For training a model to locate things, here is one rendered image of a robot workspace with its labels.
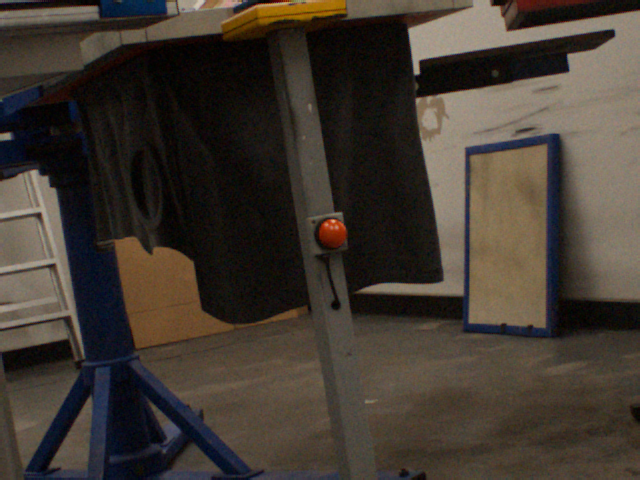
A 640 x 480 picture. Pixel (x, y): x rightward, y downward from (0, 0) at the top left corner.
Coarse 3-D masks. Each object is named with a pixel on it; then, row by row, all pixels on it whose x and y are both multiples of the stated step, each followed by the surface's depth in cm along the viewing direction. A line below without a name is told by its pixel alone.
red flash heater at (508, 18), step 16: (512, 0) 298; (528, 0) 290; (544, 0) 289; (560, 0) 289; (576, 0) 289; (592, 0) 289; (608, 0) 306; (624, 0) 312; (512, 16) 307; (528, 16) 317; (544, 16) 323; (560, 16) 329; (576, 16) 330; (592, 16) 330
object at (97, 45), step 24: (360, 0) 195; (384, 0) 197; (408, 0) 199; (432, 0) 201; (456, 0) 202; (168, 24) 182; (192, 24) 184; (216, 24) 185; (96, 48) 191; (120, 48) 183
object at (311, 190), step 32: (320, 0) 166; (224, 32) 173; (256, 32) 169; (288, 32) 169; (288, 64) 169; (288, 96) 169; (288, 128) 171; (320, 128) 171; (288, 160) 172; (320, 160) 171; (320, 192) 171; (320, 256) 170; (320, 288) 170; (320, 320) 172; (320, 352) 174; (352, 352) 172; (352, 384) 172; (352, 416) 172; (352, 448) 172
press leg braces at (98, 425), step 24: (96, 384) 315; (144, 384) 318; (72, 408) 334; (96, 408) 310; (144, 408) 346; (168, 408) 315; (48, 432) 340; (96, 432) 305; (192, 432) 311; (48, 456) 343; (96, 456) 300; (216, 456) 308
